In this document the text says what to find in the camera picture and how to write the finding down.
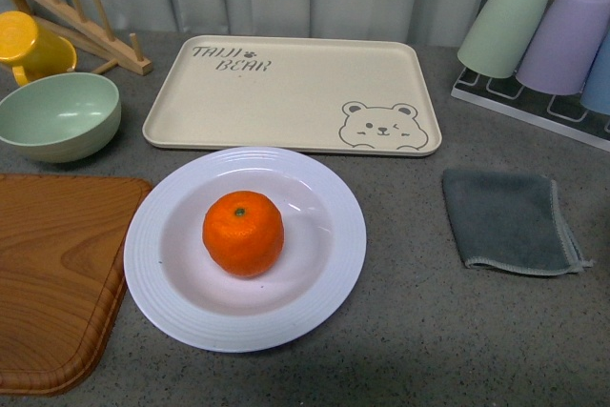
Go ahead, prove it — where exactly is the orange mandarin fruit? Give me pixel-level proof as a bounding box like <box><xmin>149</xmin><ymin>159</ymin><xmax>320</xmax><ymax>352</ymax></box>
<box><xmin>202</xmin><ymin>191</ymin><xmax>284</xmax><ymax>277</ymax></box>

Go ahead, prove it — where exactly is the white ridged plate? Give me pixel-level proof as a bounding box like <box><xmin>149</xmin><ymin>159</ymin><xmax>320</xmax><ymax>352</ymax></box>
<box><xmin>124</xmin><ymin>147</ymin><xmax>367</xmax><ymax>353</ymax></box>

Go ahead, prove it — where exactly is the beige bear serving tray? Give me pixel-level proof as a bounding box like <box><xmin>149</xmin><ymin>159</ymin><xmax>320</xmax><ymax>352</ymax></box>
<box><xmin>142</xmin><ymin>35</ymin><xmax>442</xmax><ymax>156</ymax></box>

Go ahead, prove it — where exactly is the grey folded cloth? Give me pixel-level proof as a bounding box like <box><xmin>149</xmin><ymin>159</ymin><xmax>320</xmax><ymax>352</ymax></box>
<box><xmin>442</xmin><ymin>169</ymin><xmax>594</xmax><ymax>276</ymax></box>

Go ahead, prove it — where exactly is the light green cup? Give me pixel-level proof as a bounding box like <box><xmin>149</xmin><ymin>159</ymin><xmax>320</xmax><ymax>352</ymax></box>
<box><xmin>457</xmin><ymin>0</ymin><xmax>548</xmax><ymax>78</ymax></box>

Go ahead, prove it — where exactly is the wooden cutting board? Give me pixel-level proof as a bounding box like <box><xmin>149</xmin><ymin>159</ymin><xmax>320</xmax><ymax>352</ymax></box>
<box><xmin>1</xmin><ymin>173</ymin><xmax>152</xmax><ymax>396</ymax></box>

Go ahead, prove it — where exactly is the green bowl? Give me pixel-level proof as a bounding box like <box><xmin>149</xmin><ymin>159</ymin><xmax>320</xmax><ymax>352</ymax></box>
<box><xmin>1</xmin><ymin>72</ymin><xmax>122</xmax><ymax>163</ymax></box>

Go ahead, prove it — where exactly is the yellow mug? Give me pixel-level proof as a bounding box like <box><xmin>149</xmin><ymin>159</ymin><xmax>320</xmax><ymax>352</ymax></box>
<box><xmin>1</xmin><ymin>10</ymin><xmax>77</xmax><ymax>86</ymax></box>

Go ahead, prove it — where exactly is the blue cup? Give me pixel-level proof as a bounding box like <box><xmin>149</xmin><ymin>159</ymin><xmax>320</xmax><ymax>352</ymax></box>
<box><xmin>580</xmin><ymin>34</ymin><xmax>610</xmax><ymax>115</ymax></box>

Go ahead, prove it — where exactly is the purple cup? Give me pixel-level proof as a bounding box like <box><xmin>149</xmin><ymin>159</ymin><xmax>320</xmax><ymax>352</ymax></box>
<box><xmin>516</xmin><ymin>0</ymin><xmax>609</xmax><ymax>95</ymax></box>

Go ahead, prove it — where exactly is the wooden dish rack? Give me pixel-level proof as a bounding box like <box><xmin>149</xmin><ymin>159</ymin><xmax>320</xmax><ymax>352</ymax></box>
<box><xmin>11</xmin><ymin>0</ymin><xmax>153</xmax><ymax>75</ymax></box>

